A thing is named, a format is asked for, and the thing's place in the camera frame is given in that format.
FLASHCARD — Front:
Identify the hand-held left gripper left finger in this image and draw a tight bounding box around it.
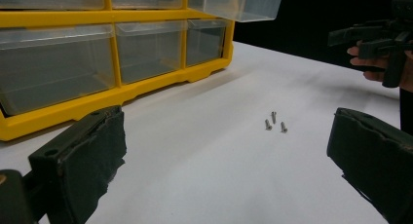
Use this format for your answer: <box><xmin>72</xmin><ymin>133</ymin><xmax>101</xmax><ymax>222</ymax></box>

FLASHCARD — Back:
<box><xmin>28</xmin><ymin>105</ymin><xmax>128</xmax><ymax>224</ymax></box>

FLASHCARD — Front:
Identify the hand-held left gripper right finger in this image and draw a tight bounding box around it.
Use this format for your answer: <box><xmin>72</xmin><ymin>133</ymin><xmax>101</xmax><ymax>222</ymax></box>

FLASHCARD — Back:
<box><xmin>326</xmin><ymin>106</ymin><xmax>413</xmax><ymax>224</ymax></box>

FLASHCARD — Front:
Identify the pulled-out clear plastic drawer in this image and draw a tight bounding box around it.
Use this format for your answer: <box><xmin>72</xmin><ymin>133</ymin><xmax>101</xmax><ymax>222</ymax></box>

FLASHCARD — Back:
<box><xmin>188</xmin><ymin>0</ymin><xmax>285</xmax><ymax>23</ymax></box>

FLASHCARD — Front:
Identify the yellow plastic drawer cabinet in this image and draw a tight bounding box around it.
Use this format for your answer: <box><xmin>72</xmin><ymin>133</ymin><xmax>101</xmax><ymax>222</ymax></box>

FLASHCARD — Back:
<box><xmin>0</xmin><ymin>0</ymin><xmax>236</xmax><ymax>142</ymax></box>

